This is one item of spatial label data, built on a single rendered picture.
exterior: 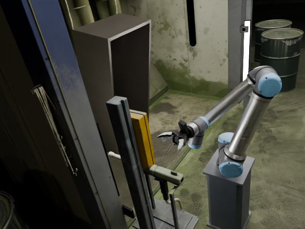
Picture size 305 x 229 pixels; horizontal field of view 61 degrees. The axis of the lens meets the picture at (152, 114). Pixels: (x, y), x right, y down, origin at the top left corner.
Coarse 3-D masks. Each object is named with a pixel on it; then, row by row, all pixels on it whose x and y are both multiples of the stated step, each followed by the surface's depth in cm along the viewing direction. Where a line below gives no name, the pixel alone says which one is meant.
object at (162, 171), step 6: (108, 156) 151; (114, 156) 148; (144, 168) 135; (150, 168) 133; (156, 168) 132; (162, 168) 131; (150, 174) 135; (156, 174) 131; (162, 174) 128; (168, 174) 127; (174, 174) 126; (180, 174) 126; (162, 180) 131; (168, 180) 128; (174, 180) 125; (180, 180) 124; (162, 186) 135; (162, 192) 137; (168, 198) 141
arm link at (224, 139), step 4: (228, 132) 190; (220, 136) 186; (224, 136) 185; (228, 136) 184; (220, 140) 182; (224, 140) 181; (228, 140) 180; (220, 144) 184; (224, 144) 180; (220, 148) 182
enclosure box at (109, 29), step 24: (96, 24) 212; (120, 24) 214; (144, 24) 220; (96, 48) 196; (120, 48) 261; (144, 48) 246; (96, 72) 210; (120, 72) 275; (144, 72) 261; (96, 96) 225; (120, 96) 290; (144, 96) 278; (96, 120) 243
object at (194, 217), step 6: (168, 204) 155; (180, 210) 150; (192, 216) 146; (156, 222) 146; (162, 222) 145; (192, 222) 142; (138, 228) 144; (156, 228) 142; (162, 228) 142; (168, 228) 141; (186, 228) 140
